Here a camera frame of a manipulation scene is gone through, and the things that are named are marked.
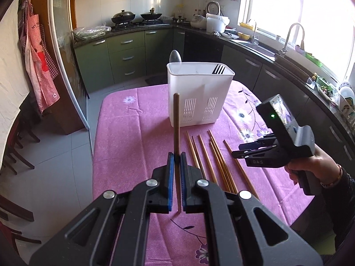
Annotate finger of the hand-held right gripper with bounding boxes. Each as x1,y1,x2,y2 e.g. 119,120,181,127
231,144,278,159
239,134,276,148

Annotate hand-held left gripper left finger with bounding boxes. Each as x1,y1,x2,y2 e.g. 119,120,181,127
29,152,178,266

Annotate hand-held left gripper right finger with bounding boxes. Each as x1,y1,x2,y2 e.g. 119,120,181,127
180,152,323,266

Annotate wooden chopstick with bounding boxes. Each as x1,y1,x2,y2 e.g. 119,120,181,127
173,93,182,213
185,131,201,169
191,136,208,180
210,142,231,192
211,142,235,194
208,129,239,194
197,135,218,184
223,140,260,200

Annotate white plastic utensil holder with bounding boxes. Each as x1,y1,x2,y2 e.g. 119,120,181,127
166,62,236,126

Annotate person's right forearm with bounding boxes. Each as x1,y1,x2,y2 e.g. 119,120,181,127
291,169,355,258

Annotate person's right hand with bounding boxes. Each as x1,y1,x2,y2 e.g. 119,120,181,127
287,145,343,188

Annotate pink floral tablecloth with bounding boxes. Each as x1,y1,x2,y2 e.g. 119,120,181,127
92,80,317,266

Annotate patterned plate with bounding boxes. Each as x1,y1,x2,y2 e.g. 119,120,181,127
337,82,355,117

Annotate steel kitchen sink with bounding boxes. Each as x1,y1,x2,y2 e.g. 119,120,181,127
231,37,278,58

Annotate tall curved faucet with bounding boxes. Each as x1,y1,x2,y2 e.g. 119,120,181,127
279,23,306,55

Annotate small metal faucet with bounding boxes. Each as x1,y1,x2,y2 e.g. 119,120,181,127
248,19,260,45

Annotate white plastic bucket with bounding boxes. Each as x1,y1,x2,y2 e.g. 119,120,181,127
206,13,231,33

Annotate kitchen window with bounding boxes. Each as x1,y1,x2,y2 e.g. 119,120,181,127
238,0,355,81

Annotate dark stone kitchen worktop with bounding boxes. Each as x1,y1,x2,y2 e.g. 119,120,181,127
73,21,355,133

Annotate white rice cooker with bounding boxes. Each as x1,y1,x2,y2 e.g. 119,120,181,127
190,15,208,29

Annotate green kitchen cabinets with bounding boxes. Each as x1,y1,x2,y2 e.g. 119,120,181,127
73,23,355,178

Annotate round metal lid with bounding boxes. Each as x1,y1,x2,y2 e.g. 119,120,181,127
207,1,221,16

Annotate gas stove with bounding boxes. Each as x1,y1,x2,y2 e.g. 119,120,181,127
112,19,170,30

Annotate dark wooden chair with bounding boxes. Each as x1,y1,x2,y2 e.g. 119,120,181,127
0,111,41,174
0,194,42,252

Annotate clear plastic bag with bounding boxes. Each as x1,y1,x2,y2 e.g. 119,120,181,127
73,25,112,39

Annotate black wok with lid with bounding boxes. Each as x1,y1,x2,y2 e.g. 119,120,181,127
111,10,136,24

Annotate red checked apron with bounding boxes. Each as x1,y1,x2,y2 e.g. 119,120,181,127
17,0,60,114

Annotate glass sliding door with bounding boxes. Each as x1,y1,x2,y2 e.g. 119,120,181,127
48,0,91,130

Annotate beaded bracelet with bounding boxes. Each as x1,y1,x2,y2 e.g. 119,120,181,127
320,163,343,188

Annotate black wok with handle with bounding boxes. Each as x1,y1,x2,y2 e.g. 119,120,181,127
140,8,163,20

